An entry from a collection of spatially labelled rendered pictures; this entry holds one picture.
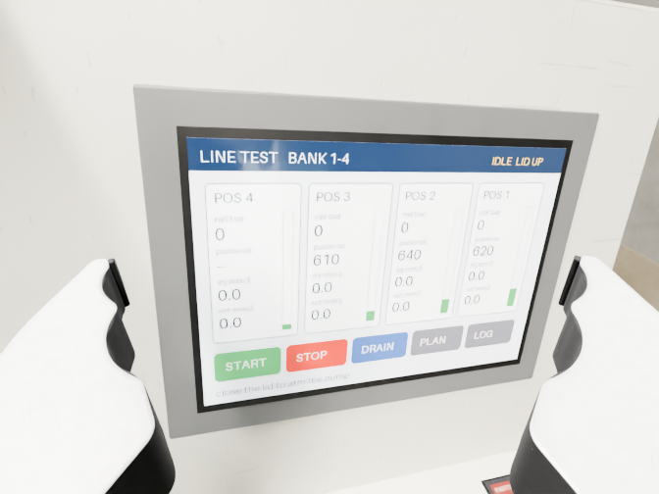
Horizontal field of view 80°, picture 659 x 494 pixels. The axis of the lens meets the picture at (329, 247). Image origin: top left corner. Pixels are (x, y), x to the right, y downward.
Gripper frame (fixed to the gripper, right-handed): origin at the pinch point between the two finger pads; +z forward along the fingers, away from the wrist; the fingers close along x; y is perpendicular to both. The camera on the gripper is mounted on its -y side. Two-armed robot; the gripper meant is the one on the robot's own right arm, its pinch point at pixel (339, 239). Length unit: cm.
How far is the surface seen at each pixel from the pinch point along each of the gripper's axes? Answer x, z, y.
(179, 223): -14.2, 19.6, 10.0
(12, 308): -28.0, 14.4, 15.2
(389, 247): 5.0, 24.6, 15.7
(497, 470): 22, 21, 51
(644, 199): 101, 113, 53
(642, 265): 102, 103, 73
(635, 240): 101, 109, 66
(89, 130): -19.6, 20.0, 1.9
